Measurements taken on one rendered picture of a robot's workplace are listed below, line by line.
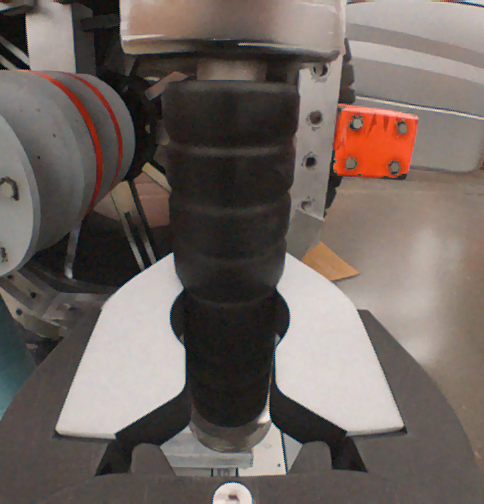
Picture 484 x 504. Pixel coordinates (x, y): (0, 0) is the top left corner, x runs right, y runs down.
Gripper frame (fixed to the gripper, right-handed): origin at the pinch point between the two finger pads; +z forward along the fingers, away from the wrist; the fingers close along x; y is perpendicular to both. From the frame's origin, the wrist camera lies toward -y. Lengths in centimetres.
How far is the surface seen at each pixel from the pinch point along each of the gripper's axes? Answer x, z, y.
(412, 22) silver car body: 38, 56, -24
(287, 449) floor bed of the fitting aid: 15, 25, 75
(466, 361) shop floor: 98, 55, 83
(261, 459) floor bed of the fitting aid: 8, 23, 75
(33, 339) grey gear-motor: -48, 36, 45
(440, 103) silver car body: 49, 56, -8
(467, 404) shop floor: 85, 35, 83
